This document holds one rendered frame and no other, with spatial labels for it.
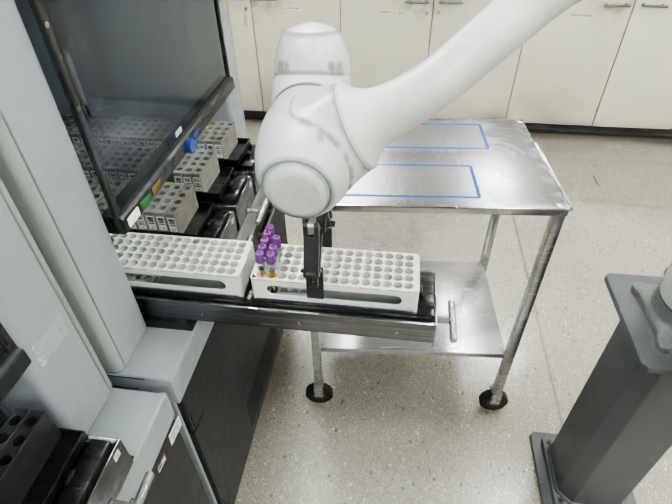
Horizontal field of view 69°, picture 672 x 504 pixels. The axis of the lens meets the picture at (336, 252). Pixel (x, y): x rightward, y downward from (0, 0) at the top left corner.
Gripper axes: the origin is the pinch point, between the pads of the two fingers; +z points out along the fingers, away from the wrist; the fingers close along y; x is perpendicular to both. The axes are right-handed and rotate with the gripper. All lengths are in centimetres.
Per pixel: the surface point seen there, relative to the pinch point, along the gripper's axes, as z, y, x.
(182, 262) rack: 0.3, -1.4, 25.6
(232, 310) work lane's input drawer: 6.3, -6.6, 15.4
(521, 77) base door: 50, 228, -82
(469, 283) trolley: 58, 60, -41
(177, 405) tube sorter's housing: 21.0, -18.4, 24.7
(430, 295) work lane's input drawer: 3.8, -0.8, -20.3
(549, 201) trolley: 3, 32, -47
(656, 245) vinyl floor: 85, 124, -135
